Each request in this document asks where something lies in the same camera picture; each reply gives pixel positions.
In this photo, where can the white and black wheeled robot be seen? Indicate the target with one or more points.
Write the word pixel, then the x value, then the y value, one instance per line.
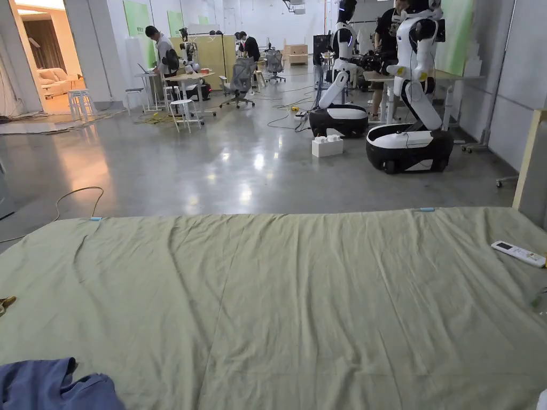
pixel 339 106
pixel 410 128

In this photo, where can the white remote control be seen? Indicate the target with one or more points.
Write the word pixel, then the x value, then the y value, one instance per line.
pixel 518 253

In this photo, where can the wooden crate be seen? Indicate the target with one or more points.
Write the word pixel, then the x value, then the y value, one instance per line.
pixel 295 53

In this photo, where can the white block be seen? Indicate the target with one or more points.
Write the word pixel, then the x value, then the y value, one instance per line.
pixel 327 146

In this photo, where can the blue garment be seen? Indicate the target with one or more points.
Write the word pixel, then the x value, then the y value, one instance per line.
pixel 42 384

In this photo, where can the beige sofa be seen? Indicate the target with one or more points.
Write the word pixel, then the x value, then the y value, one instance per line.
pixel 53 82

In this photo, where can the bed with pale green sheet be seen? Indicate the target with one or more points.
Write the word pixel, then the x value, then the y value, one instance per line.
pixel 273 299

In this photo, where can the wooden desk with small robot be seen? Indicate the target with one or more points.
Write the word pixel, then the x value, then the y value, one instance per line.
pixel 190 81

